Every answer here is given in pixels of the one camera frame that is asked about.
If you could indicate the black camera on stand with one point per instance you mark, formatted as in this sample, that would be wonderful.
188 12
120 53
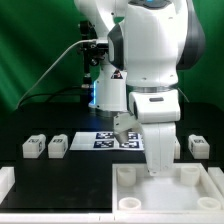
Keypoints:
90 46

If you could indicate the white sheet with AprilTags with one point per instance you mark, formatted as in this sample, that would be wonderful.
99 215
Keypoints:
105 140

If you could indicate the white square tabletop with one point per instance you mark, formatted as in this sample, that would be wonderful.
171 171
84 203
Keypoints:
186 188

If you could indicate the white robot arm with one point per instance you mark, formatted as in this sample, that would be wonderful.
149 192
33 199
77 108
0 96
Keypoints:
141 45

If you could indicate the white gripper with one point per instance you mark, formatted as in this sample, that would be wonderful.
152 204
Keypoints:
158 140

